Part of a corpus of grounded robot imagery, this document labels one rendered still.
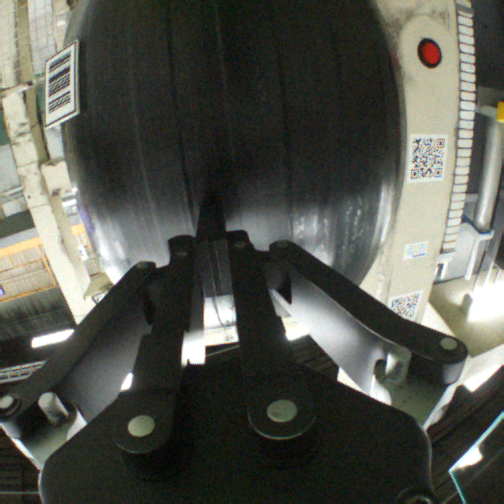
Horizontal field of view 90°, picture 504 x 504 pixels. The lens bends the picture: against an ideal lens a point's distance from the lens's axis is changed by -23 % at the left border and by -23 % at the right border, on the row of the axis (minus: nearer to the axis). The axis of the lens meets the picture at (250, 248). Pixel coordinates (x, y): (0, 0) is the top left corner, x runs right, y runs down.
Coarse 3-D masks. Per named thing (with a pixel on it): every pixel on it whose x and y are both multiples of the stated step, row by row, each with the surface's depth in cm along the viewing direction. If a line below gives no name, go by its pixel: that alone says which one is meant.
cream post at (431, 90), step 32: (384, 0) 31; (416, 0) 30; (448, 0) 30; (416, 32) 32; (448, 32) 32; (416, 64) 35; (448, 64) 35; (416, 96) 37; (448, 96) 37; (416, 128) 40; (448, 128) 40; (448, 160) 43; (416, 192) 45; (448, 192) 45; (416, 224) 48; (384, 256) 50; (384, 288) 53; (416, 288) 55; (416, 320) 59; (352, 384) 72
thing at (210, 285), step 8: (200, 208) 21; (208, 208) 21; (200, 216) 19; (208, 216) 19; (200, 224) 17; (208, 224) 17; (200, 232) 16; (208, 232) 16; (200, 240) 15; (208, 240) 15; (200, 248) 15; (208, 248) 15; (200, 256) 15; (208, 256) 15; (200, 264) 15; (208, 264) 15; (208, 272) 15; (208, 280) 16; (216, 280) 16; (208, 288) 16; (216, 288) 16; (208, 296) 16; (216, 296) 16
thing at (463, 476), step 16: (496, 432) 58; (480, 448) 64; (496, 448) 57; (464, 464) 70; (480, 464) 62; (496, 464) 55; (464, 480) 68; (480, 480) 60; (496, 480) 53; (464, 496) 65; (480, 496) 58; (496, 496) 50
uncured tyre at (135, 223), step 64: (128, 0) 16; (192, 0) 17; (256, 0) 17; (320, 0) 17; (128, 64) 17; (192, 64) 18; (256, 64) 18; (320, 64) 18; (384, 64) 19; (64, 128) 20; (128, 128) 18; (192, 128) 19; (256, 128) 19; (320, 128) 20; (384, 128) 21; (128, 192) 20; (192, 192) 21; (256, 192) 21; (320, 192) 22; (384, 192) 23; (128, 256) 23; (320, 256) 25
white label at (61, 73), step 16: (64, 48) 17; (48, 64) 18; (64, 64) 18; (48, 80) 18; (64, 80) 18; (48, 96) 19; (64, 96) 18; (48, 112) 19; (64, 112) 18; (48, 128) 19
